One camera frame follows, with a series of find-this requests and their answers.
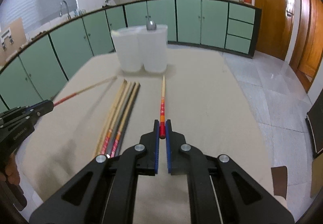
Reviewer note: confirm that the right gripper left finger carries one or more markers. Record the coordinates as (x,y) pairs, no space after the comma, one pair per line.
(104,190)

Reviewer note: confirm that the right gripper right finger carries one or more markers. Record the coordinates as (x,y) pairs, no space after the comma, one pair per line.
(220,191)

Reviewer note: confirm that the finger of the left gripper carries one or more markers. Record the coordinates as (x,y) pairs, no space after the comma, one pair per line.
(41,106)
(23,117)

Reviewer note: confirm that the tan wooden chopstick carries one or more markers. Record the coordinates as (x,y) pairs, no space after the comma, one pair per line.
(84,90)

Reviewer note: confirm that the pale wooden chopstick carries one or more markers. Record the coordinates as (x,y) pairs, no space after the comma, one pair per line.
(162,131)

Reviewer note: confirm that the brown-tipped wooden chopstick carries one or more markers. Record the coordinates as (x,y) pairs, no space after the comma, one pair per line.
(124,118)

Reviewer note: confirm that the metal spoon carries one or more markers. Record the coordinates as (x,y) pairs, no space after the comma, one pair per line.
(151,25)

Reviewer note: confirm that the black chopstick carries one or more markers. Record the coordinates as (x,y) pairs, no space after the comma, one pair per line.
(108,151)

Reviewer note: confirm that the green lower kitchen cabinets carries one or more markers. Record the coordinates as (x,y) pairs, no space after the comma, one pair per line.
(40,70)

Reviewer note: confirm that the person's left hand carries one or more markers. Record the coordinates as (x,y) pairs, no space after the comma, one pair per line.
(10,180)

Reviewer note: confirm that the brown cardboard piece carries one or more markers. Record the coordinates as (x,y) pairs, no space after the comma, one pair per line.
(280,179)

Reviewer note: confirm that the cardboard box with label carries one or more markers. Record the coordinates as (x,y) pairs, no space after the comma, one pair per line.
(12,38)

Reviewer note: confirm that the chrome sink faucet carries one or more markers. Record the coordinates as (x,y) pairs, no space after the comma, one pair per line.
(63,3)

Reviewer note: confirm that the white plastic utensil holder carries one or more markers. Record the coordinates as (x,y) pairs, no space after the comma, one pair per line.
(141,49)

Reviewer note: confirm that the black appliance on floor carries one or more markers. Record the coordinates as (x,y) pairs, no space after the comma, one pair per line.
(314,120)

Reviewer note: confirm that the wooden door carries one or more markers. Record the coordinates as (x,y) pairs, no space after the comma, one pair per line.
(307,55)
(275,29)

